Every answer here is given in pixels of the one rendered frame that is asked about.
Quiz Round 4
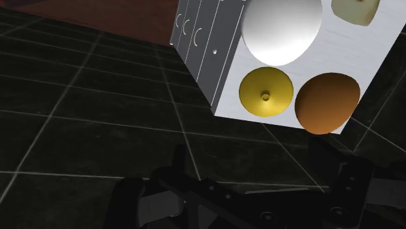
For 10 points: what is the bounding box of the yellow round cone-shaped object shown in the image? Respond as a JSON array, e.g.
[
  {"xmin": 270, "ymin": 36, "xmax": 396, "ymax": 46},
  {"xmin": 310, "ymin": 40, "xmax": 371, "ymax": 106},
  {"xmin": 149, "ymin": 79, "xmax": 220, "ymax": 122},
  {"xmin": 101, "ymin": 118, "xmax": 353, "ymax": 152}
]
[{"xmin": 238, "ymin": 66, "xmax": 294, "ymax": 118}]

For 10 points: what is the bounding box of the white egg-shaped object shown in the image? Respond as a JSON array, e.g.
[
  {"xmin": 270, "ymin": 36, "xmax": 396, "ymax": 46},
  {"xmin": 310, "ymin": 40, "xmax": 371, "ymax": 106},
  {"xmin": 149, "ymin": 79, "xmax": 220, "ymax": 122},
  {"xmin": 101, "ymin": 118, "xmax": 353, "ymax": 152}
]
[{"xmin": 241, "ymin": 0, "xmax": 323, "ymax": 67}]

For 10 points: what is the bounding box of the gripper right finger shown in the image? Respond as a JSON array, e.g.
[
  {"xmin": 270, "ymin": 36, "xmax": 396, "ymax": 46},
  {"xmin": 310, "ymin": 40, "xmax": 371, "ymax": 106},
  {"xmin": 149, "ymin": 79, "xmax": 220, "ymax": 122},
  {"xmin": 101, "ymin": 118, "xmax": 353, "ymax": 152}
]
[{"xmin": 307, "ymin": 136, "xmax": 406, "ymax": 229}]

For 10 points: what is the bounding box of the cream rounded cube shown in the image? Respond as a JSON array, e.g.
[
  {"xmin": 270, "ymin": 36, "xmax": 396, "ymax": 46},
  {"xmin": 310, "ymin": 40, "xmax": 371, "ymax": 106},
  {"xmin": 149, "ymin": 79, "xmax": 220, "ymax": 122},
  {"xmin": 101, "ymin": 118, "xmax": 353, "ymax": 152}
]
[{"xmin": 331, "ymin": 0, "xmax": 381, "ymax": 27}]

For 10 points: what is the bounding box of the grey chest of drawers, white top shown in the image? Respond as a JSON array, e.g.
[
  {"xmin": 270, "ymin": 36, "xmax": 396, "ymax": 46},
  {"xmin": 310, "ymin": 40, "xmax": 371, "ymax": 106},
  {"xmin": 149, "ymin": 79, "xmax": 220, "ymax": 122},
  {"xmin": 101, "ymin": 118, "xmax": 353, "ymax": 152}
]
[{"xmin": 169, "ymin": 0, "xmax": 406, "ymax": 135}]

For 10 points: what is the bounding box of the orange egg-shaped object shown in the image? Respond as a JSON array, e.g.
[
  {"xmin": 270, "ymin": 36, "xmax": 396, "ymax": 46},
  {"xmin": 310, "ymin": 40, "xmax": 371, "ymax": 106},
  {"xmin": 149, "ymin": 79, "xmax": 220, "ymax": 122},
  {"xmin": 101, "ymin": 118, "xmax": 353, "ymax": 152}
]
[{"xmin": 294, "ymin": 72, "xmax": 361, "ymax": 135}]

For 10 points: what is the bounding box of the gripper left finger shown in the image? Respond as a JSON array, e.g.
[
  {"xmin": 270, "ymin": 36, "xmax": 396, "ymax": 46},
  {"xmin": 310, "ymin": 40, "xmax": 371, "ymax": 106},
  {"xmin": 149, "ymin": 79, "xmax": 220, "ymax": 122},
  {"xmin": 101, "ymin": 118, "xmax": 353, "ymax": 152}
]
[{"xmin": 106, "ymin": 144, "xmax": 255, "ymax": 229}]

